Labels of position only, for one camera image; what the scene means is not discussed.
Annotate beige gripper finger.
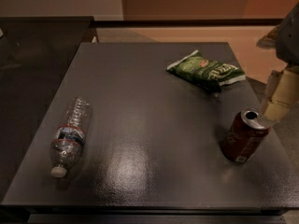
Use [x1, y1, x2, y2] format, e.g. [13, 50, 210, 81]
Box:
[261, 71, 284, 112]
[258, 66, 299, 127]

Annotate green jalapeno chip bag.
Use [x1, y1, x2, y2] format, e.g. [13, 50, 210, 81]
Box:
[166, 50, 246, 95]

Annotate clear plastic water bottle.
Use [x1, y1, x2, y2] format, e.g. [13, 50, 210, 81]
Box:
[50, 97, 93, 178]

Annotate red soda can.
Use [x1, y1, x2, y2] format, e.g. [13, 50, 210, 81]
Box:
[221, 107, 271, 163]

